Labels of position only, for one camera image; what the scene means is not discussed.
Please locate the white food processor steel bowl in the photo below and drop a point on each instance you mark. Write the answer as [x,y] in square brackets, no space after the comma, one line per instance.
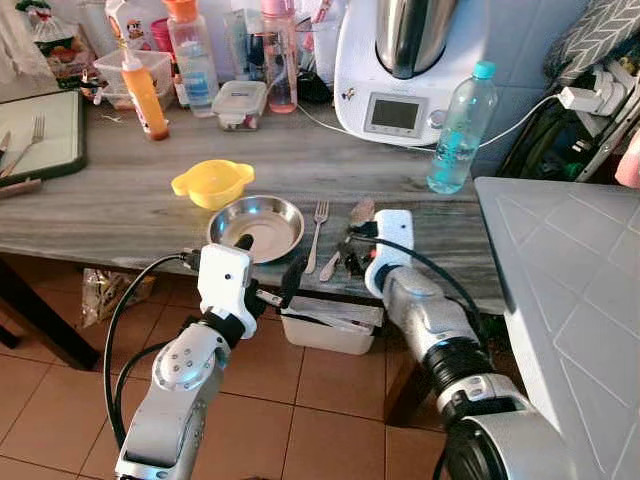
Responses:
[360,70]

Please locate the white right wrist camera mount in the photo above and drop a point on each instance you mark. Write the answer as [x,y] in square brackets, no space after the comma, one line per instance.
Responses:
[395,235]

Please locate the clear snack bag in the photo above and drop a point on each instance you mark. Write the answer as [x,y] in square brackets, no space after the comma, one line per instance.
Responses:
[50,40]

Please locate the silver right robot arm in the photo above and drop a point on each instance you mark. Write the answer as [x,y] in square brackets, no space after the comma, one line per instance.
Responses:
[430,320]

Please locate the white plastic bin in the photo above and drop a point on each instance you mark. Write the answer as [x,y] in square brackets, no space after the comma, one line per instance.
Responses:
[330,335]

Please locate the small clear lidded container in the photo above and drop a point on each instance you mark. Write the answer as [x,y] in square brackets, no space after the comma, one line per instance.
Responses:
[240,100]

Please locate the round steel plate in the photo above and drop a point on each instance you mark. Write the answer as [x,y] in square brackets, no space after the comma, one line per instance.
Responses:
[270,225]

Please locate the clear bottle orange cap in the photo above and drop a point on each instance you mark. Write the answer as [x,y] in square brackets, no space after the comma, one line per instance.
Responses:
[192,70]

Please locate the orange sauce squeeze bottle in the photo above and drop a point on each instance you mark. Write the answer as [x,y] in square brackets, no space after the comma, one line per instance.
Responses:
[148,105]

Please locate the grey chevron pattern cover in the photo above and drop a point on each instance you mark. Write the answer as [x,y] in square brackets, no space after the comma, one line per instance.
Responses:
[590,40]

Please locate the steel fork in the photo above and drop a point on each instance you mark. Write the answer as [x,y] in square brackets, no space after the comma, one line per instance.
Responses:
[38,127]
[322,212]

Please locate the white printed bottle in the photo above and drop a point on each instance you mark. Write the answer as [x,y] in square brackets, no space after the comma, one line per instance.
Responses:
[135,20]

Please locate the wooden stick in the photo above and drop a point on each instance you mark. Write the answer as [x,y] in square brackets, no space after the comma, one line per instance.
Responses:
[20,189]

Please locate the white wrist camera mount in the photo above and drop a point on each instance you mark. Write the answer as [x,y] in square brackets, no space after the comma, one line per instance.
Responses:
[395,235]
[225,285]

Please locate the clear water bottle teal cap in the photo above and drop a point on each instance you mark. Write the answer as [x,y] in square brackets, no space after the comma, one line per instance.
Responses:
[462,130]

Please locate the clear drinking glass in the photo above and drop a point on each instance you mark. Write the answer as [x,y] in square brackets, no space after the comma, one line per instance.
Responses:
[243,45]

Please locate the pink clear drinking bottle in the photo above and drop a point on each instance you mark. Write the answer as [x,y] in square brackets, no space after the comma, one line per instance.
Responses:
[280,70]

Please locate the pink plastic cup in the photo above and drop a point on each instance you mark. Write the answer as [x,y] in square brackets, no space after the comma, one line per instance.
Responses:
[162,35]

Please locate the white cutting board green rim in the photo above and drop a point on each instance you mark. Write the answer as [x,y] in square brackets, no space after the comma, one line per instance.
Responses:
[55,135]

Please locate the yellow plastic bowl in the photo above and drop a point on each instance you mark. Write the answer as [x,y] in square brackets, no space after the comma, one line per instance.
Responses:
[212,185]

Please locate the white power adapter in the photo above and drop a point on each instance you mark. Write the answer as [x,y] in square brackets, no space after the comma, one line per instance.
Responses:
[578,98]

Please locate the white socket block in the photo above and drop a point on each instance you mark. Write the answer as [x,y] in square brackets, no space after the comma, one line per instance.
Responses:
[615,90]

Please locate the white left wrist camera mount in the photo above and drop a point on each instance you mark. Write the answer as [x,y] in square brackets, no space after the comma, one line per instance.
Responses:
[225,285]

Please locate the white plastic folding table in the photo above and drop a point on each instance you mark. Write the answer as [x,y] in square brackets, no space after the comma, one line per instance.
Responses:
[570,300]

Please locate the patterned bag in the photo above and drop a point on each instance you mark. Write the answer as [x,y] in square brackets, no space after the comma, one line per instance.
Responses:
[110,295]

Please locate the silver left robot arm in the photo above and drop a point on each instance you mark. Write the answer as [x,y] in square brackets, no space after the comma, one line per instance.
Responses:
[190,360]

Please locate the clear plastic tub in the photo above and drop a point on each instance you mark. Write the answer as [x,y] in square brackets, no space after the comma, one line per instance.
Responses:
[110,75]

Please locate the grey wooden table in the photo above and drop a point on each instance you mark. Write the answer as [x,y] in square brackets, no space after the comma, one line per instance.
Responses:
[350,170]

